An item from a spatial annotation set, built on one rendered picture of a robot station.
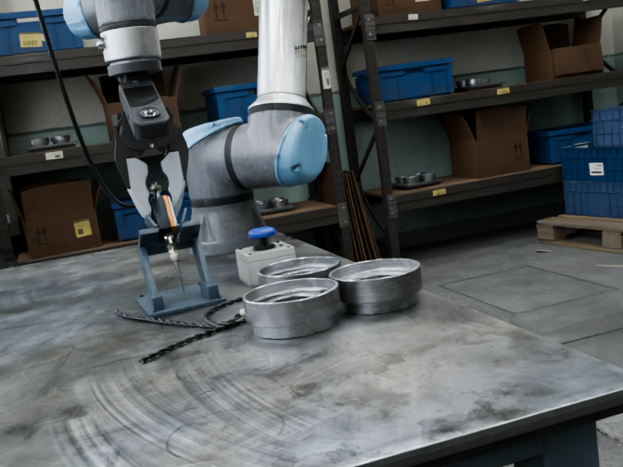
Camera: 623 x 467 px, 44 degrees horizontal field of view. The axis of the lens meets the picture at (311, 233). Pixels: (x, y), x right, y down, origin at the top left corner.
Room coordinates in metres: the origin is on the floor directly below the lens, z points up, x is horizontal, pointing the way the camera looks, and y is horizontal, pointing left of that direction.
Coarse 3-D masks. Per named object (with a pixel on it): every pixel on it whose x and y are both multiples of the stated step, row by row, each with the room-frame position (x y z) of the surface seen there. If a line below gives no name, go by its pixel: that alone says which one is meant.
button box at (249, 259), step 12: (240, 252) 1.08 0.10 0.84; (252, 252) 1.06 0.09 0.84; (264, 252) 1.05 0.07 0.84; (276, 252) 1.05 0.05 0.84; (288, 252) 1.06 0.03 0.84; (240, 264) 1.09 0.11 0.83; (252, 264) 1.04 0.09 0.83; (264, 264) 1.05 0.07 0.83; (240, 276) 1.10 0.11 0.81; (252, 276) 1.04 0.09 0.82
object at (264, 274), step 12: (276, 264) 0.99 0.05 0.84; (288, 264) 0.99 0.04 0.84; (300, 264) 0.99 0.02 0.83; (312, 264) 0.99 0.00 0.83; (324, 264) 0.98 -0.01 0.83; (336, 264) 0.92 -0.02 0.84; (264, 276) 0.91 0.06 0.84; (276, 276) 0.90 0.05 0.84; (288, 276) 0.89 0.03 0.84; (300, 276) 0.89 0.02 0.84; (312, 276) 0.90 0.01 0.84; (324, 276) 0.90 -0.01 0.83
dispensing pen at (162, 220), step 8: (152, 184) 1.06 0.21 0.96; (152, 192) 1.06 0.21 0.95; (160, 192) 1.07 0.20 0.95; (152, 200) 1.03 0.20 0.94; (160, 200) 1.03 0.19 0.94; (152, 208) 1.03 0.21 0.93; (160, 208) 1.02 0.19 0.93; (152, 216) 1.04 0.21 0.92; (160, 216) 1.02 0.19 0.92; (168, 216) 1.02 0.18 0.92; (160, 224) 1.01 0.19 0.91; (168, 224) 1.01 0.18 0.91; (160, 232) 1.01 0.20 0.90; (168, 232) 1.02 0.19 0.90; (160, 240) 1.03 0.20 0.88; (168, 240) 1.01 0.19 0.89; (168, 248) 1.01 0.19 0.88; (176, 248) 1.01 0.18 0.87; (176, 256) 1.00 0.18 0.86; (176, 264) 1.00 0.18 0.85
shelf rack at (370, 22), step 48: (336, 0) 5.07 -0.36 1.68; (576, 0) 5.00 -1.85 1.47; (336, 48) 5.07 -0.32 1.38; (432, 96) 4.80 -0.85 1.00; (480, 96) 4.78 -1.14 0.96; (528, 96) 4.89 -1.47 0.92; (384, 144) 4.59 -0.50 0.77; (384, 192) 4.59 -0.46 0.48; (432, 192) 4.67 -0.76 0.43; (480, 192) 4.77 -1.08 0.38
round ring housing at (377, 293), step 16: (336, 272) 0.89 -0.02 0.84; (352, 272) 0.91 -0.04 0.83; (368, 272) 0.91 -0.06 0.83; (384, 272) 0.89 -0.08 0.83; (416, 272) 0.84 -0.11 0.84; (352, 288) 0.82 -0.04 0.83; (368, 288) 0.82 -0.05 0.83; (384, 288) 0.81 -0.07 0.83; (400, 288) 0.82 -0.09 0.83; (416, 288) 0.83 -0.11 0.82; (352, 304) 0.83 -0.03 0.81; (368, 304) 0.82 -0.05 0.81; (384, 304) 0.82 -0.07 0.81; (400, 304) 0.83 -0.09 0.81
